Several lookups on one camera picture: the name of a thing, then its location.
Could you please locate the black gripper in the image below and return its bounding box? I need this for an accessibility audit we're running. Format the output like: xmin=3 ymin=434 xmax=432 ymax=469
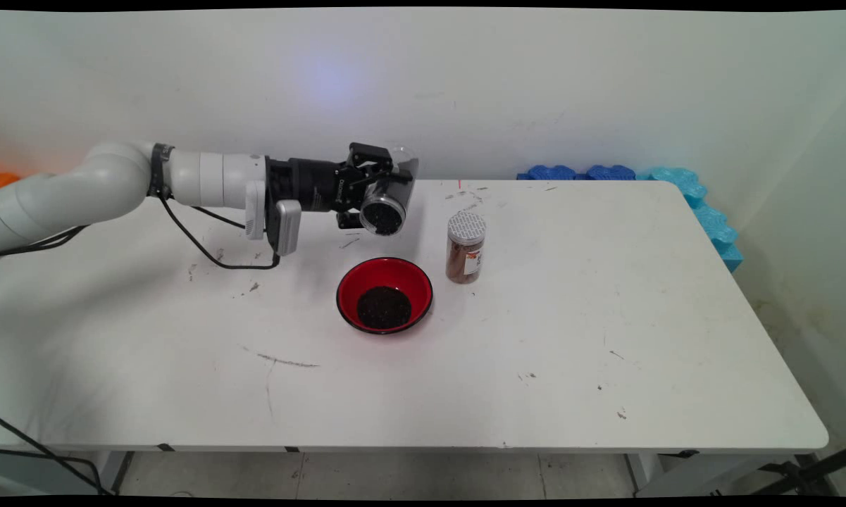
xmin=266 ymin=142 xmax=415 ymax=231

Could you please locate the clear jar with dark grains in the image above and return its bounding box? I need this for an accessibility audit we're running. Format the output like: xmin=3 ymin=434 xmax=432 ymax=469
xmin=358 ymin=146 xmax=420 ymax=237

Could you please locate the red bowl with black rim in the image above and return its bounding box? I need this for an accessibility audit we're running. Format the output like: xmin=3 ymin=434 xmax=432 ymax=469
xmin=336 ymin=257 xmax=435 ymax=335

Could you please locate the dark grains pile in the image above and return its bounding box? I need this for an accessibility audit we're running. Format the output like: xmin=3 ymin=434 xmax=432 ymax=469
xmin=356 ymin=285 xmax=413 ymax=330

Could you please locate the brown spice jar patterned lid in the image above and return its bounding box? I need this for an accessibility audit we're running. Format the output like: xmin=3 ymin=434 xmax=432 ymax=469
xmin=445 ymin=211 xmax=487 ymax=285

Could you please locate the light blue foam piece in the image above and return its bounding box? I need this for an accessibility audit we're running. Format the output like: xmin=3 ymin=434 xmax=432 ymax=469
xmin=637 ymin=167 xmax=745 ymax=274

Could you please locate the white table leg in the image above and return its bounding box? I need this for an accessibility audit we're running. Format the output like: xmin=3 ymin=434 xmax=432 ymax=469
xmin=97 ymin=451 xmax=136 ymax=494
xmin=623 ymin=453 xmax=661 ymax=494

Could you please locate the black tripod leg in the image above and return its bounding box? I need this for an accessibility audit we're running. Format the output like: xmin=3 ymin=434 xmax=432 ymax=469
xmin=750 ymin=445 xmax=846 ymax=497

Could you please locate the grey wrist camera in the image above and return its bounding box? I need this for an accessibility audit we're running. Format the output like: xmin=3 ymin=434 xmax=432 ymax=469
xmin=273 ymin=199 xmax=302 ymax=257

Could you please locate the black camera cable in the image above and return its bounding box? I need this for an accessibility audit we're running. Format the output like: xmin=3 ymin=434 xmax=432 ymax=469
xmin=156 ymin=194 xmax=282 ymax=270

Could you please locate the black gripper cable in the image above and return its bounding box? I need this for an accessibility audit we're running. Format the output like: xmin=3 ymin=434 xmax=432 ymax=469
xmin=0 ymin=206 xmax=249 ymax=256

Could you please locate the black floor cable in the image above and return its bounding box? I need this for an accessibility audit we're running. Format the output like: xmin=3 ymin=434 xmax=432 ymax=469
xmin=0 ymin=448 xmax=103 ymax=494

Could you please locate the black hanging cable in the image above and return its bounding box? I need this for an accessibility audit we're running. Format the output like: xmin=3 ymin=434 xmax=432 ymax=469
xmin=0 ymin=413 xmax=113 ymax=495

